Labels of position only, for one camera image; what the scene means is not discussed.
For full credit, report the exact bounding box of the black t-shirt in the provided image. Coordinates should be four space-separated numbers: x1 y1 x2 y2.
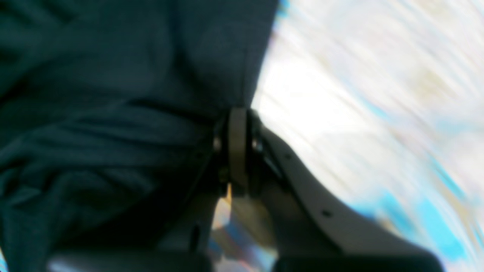
1 0 279 272

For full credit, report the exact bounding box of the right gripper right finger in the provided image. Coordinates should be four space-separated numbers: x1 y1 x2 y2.
246 110 443 272

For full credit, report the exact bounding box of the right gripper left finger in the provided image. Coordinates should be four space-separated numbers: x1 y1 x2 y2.
47 108 248 272

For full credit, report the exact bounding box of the patterned tablecloth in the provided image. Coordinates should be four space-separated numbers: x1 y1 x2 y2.
252 0 483 272

